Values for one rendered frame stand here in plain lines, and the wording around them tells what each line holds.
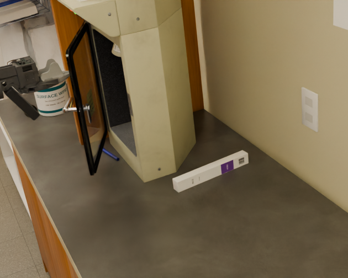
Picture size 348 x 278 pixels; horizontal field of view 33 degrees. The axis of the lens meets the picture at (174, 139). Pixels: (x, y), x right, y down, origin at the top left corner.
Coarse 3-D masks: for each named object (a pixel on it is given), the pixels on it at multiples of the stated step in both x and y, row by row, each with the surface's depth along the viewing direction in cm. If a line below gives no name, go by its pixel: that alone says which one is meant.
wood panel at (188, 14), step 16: (192, 0) 207; (64, 16) 191; (192, 16) 210; (64, 32) 193; (192, 32) 212; (64, 48) 195; (192, 48) 215; (64, 64) 198; (192, 64) 217; (192, 80) 220; (192, 96) 222; (80, 128) 208
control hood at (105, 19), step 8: (64, 0) 163; (72, 0) 162; (88, 0) 160; (96, 0) 159; (104, 0) 158; (112, 0) 157; (72, 8) 155; (80, 8) 154; (88, 8) 155; (96, 8) 156; (104, 8) 157; (112, 8) 158; (80, 16) 155; (88, 16) 156; (96, 16) 157; (104, 16) 158; (112, 16) 158; (96, 24) 157; (104, 24) 158; (112, 24) 159; (104, 32) 160; (112, 32) 160
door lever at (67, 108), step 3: (69, 99) 179; (72, 99) 179; (69, 102) 177; (72, 102) 179; (66, 105) 175; (69, 105) 175; (63, 108) 174; (66, 108) 173; (69, 108) 173; (72, 108) 173; (75, 108) 173; (63, 111) 174; (66, 111) 173; (69, 111) 174
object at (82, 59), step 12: (84, 24) 184; (84, 36) 182; (84, 48) 181; (84, 60) 180; (84, 72) 178; (72, 84) 165; (84, 84) 177; (96, 84) 194; (84, 96) 176; (96, 96) 193; (96, 108) 191; (96, 120) 190; (96, 132) 189; (84, 144) 174; (96, 144) 187; (96, 156) 186
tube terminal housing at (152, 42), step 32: (128, 0) 159; (160, 0) 166; (128, 32) 162; (160, 32) 167; (128, 64) 166; (160, 64) 170; (160, 96) 174; (160, 128) 178; (192, 128) 198; (128, 160) 193; (160, 160) 182
